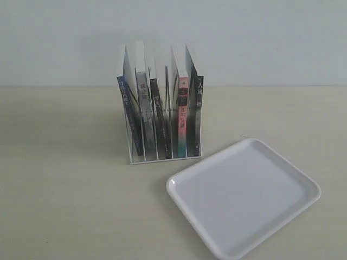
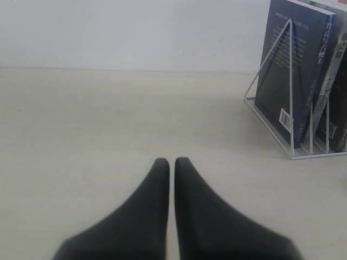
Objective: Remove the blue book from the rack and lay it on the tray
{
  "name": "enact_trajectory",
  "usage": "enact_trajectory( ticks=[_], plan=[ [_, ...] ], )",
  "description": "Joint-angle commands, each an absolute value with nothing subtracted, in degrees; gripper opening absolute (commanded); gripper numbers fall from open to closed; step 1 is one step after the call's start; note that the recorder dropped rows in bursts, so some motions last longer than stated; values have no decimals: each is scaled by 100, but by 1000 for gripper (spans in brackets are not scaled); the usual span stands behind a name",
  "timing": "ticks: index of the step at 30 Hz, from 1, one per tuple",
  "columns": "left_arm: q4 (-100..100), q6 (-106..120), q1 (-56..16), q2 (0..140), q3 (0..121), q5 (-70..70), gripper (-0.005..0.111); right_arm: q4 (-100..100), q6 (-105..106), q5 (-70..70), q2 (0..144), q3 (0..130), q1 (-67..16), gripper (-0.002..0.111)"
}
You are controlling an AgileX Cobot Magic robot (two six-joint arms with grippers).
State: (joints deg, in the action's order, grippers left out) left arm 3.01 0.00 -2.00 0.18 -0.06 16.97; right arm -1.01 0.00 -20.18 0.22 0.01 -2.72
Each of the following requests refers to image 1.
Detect red teal spine book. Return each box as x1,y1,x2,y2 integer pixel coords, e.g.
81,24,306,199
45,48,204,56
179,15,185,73
171,45,189,158

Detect blue moon cover book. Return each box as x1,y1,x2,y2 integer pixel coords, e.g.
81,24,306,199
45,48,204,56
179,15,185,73
116,44,144,156

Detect dark brown spine book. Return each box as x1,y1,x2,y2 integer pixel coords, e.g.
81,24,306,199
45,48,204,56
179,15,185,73
149,55,171,159

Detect grey spine book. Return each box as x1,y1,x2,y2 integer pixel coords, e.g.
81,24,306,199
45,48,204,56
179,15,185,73
135,41,156,152

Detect black spine book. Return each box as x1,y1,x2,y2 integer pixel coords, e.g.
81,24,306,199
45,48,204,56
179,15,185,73
185,43,204,157

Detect white plastic tray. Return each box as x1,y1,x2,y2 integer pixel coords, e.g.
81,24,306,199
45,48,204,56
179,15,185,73
166,139,322,259

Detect white wire book rack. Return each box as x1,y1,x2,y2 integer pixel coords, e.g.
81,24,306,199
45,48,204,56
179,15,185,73
123,46,199,164

